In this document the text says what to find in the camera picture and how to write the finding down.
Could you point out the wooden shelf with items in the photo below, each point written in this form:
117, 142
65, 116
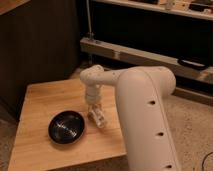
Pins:
156, 8

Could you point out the black ceramic bowl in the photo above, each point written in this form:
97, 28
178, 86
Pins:
66, 127

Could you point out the light wooden table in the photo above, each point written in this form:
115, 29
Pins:
33, 149

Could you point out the long wooden bench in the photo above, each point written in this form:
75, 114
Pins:
139, 57

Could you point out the black flat object on bench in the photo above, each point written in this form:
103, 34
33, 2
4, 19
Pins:
193, 65

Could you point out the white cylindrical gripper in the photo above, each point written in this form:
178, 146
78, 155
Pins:
93, 95

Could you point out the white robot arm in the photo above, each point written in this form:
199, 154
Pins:
139, 94

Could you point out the metal pole with base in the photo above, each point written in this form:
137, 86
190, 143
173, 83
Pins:
90, 31

